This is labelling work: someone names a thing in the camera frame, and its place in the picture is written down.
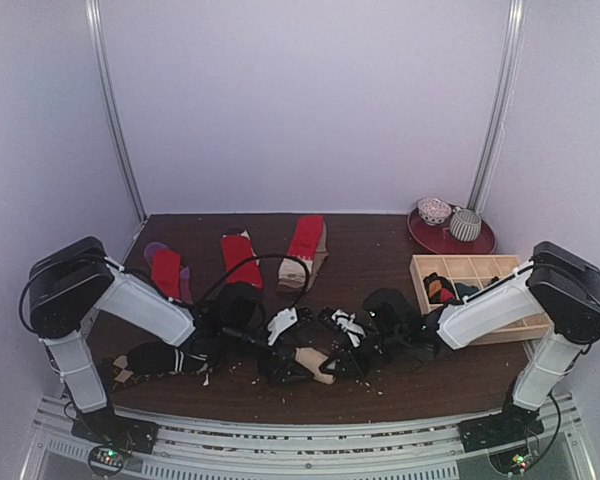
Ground left black cable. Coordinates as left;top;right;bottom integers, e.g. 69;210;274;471
194;254;311;316

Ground white patterned bowl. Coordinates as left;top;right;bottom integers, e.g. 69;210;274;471
417;197;453;226

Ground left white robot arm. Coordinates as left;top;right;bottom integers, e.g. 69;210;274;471
18;237;263;444

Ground left aluminium corner post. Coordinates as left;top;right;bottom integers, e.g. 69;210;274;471
85;0;148;224

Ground aluminium corner post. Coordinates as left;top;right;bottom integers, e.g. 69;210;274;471
85;0;148;224
467;0;526;215

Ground black argyle rolled sock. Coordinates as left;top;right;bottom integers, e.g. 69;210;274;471
423;272;456;305

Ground right aluminium corner post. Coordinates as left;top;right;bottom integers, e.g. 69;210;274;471
467;0;526;215

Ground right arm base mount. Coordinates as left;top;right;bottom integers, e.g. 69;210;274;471
458;405;545;475

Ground beige striped maroon sock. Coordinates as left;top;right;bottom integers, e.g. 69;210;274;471
294;347;336;385

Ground red purple sock far left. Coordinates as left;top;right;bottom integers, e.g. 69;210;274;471
143;242;192;303

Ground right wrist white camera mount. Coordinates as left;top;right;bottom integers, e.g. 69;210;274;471
331;309;366;348

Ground black sock three white stripes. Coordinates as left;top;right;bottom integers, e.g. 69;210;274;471
126;342;222;375

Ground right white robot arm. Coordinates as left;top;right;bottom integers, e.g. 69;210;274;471
319;241;600;442

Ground teal rolled sock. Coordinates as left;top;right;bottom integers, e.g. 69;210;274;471
454;282;480;300

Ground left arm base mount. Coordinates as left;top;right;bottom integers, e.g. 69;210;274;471
71;408;159;478

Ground black cable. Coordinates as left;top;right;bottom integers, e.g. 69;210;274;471
529;254;600;471
194;254;311;316

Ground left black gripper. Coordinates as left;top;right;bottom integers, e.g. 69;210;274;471
223;322;314;387

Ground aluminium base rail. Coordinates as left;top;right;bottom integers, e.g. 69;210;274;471
15;395;600;479

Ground right black cable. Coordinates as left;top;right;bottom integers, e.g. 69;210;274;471
529;254;600;471

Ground red round plate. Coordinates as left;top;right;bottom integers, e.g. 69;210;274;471
406;208;497;255

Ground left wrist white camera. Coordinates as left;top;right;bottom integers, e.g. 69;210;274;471
267;307;298;346

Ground grey striped cup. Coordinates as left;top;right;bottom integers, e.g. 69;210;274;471
449;208;482;243

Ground red beige sock centre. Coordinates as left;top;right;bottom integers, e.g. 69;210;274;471
276;215;328;293

